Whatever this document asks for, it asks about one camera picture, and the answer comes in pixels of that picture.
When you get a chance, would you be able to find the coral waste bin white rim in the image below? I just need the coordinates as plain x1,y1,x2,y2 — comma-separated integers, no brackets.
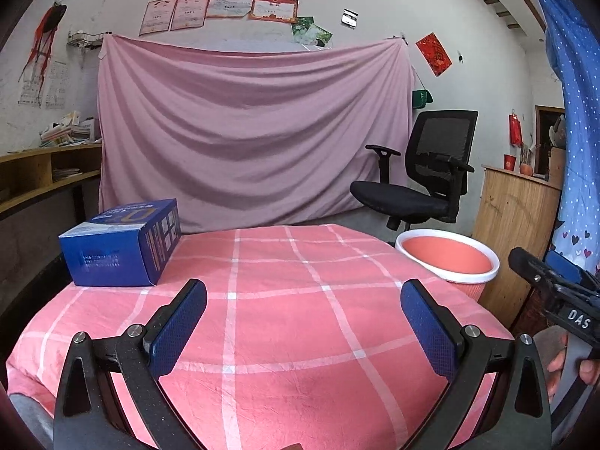
395,229,501,303

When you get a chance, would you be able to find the blue cardboard box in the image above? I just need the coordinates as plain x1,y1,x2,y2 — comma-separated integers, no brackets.
58,198,183,288

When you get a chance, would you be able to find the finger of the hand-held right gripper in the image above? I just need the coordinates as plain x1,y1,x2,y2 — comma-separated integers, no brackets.
546,249,600,291
508,246,600,301

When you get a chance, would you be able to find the blue dotted curtain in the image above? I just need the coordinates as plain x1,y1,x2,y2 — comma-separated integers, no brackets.
527,0,600,282

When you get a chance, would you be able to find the black office chair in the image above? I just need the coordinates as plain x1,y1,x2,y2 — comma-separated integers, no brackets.
349,110,480,231

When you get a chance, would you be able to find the person's right hand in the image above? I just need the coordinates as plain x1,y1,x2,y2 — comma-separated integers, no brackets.
534,327,600,397

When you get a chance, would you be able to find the red hanging ornament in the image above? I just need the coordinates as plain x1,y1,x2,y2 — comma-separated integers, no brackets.
508,110,523,148

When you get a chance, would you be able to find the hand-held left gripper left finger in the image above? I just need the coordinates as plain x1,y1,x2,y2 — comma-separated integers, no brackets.
54,279,208,450

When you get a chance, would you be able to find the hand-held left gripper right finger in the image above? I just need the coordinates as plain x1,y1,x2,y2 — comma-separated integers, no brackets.
400,279,553,450

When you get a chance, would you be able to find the wall calendar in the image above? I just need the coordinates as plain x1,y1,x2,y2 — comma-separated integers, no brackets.
19,61,69,108

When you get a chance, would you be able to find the green wall photo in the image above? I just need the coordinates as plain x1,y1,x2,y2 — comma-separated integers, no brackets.
291,16,315,41
302,23,333,49

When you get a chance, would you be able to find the red tassel wall decoration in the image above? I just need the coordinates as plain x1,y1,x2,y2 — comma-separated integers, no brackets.
19,2,68,83

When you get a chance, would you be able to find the wooden shelf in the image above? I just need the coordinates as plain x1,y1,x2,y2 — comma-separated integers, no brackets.
0,143,103,219

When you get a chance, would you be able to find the stack of books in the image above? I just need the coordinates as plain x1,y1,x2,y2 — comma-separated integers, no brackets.
40,111,101,147

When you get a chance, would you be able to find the metal wall rack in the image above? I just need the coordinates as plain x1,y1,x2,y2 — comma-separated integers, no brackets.
66,30,111,50

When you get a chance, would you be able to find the pink checkered blanket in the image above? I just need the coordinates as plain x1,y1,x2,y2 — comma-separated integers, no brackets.
6,224,516,450

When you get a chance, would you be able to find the wooden cabinet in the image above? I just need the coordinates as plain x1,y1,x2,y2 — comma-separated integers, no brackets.
471,165,563,329

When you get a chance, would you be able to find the red diamond wall poster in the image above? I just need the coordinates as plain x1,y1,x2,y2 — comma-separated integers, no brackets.
415,33,452,78

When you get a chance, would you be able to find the pink hanging sheet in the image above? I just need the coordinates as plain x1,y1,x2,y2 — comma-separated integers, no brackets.
96,33,417,235

